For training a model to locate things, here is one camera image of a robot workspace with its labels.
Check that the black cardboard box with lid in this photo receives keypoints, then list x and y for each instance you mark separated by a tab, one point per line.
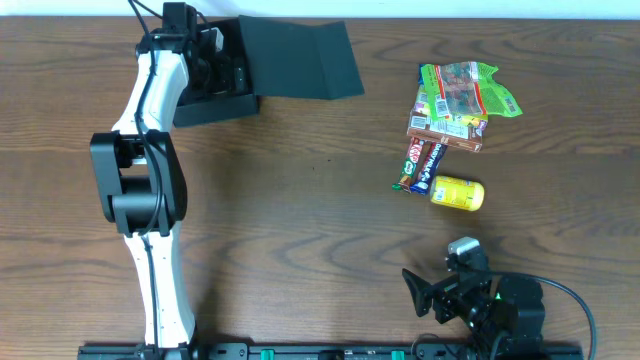
276	59

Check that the red KitKat bar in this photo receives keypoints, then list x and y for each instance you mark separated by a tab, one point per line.
410	165

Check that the yellow plastic bottle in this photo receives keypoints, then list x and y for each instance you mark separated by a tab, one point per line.
457	193

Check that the blue Dairy Milk bar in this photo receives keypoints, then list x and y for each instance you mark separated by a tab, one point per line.
427	174

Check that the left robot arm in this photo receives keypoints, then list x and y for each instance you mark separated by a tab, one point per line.
186	77

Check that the green snack bag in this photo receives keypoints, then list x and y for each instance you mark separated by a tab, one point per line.
466	88

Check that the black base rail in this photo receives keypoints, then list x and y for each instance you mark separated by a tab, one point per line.
242	351

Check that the yellow green snack box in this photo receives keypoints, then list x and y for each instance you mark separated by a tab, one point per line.
422	107

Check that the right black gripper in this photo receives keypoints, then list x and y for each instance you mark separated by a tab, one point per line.
442	292

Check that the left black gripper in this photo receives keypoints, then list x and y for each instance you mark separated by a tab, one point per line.
229	73

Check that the brown chocolate box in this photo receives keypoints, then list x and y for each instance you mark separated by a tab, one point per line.
446	132

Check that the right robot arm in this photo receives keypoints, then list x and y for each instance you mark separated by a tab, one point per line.
504	313

